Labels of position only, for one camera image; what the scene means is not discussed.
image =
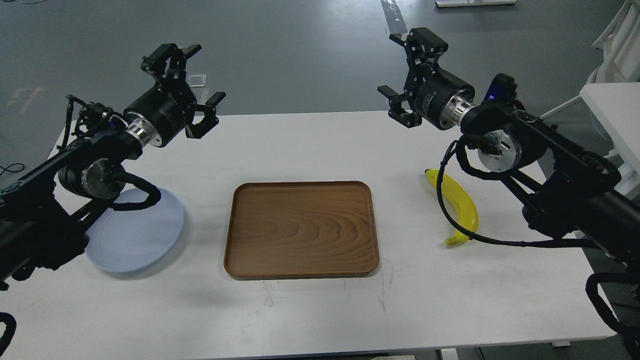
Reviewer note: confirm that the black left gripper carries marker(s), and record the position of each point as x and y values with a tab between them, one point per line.
169	105

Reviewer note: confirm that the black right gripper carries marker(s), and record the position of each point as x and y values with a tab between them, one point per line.
432	100

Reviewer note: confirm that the yellow banana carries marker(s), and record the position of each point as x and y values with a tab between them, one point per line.
462	204

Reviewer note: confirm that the light blue round plate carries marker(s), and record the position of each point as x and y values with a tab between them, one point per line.
122	241

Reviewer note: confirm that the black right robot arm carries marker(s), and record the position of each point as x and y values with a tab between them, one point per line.
567	192

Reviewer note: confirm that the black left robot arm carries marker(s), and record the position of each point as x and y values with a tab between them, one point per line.
45	215

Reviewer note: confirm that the brown wooden tray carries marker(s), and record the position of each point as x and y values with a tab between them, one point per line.
301	231

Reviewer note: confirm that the white chair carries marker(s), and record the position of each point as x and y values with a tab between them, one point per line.
620	46

